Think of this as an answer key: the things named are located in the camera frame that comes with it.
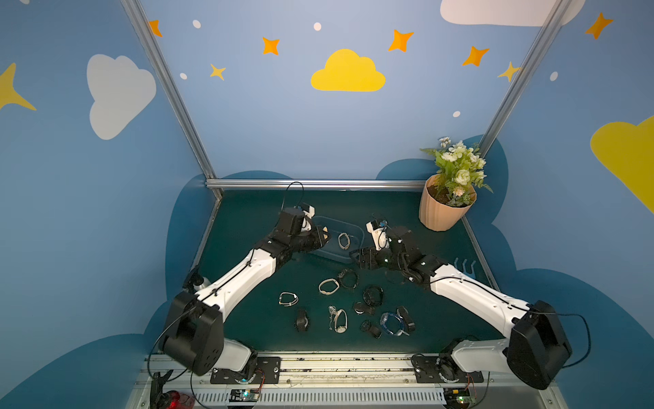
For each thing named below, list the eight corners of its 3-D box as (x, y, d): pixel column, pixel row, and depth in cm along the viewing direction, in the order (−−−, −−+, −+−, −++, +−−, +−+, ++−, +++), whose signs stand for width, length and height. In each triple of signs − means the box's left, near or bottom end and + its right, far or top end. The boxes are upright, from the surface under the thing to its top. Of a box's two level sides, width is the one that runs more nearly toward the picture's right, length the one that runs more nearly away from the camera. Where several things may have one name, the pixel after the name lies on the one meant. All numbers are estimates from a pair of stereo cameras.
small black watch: (358, 329, 84) (359, 326, 81) (361, 320, 86) (362, 317, 83) (379, 339, 82) (381, 337, 80) (382, 330, 84) (384, 327, 81)
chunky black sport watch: (363, 306, 88) (365, 303, 86) (362, 288, 93) (363, 284, 90) (383, 306, 88) (385, 303, 86) (381, 288, 93) (382, 285, 90)
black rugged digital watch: (295, 330, 83) (293, 325, 79) (301, 311, 87) (299, 306, 83) (306, 333, 82) (305, 328, 78) (312, 314, 86) (311, 309, 82)
